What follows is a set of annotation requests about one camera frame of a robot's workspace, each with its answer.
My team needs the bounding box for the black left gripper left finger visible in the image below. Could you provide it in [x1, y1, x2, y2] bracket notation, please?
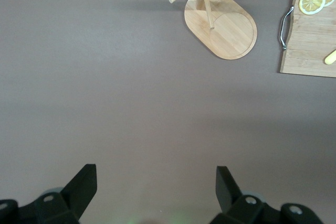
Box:
[0, 164, 98, 224]

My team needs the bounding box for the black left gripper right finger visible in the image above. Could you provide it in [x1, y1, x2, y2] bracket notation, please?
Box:
[211, 166, 322, 224]

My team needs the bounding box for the wooden mug tree rack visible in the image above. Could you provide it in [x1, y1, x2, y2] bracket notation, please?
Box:
[166, 0, 271, 60]

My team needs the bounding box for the bamboo cutting board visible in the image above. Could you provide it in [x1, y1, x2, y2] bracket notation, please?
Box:
[278, 0, 336, 78]

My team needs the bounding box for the yellow plastic fork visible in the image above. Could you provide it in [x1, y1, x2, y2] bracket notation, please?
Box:
[324, 49, 336, 65]

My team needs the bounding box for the metal cutting board handle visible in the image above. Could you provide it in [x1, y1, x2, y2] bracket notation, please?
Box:
[277, 5, 294, 50]

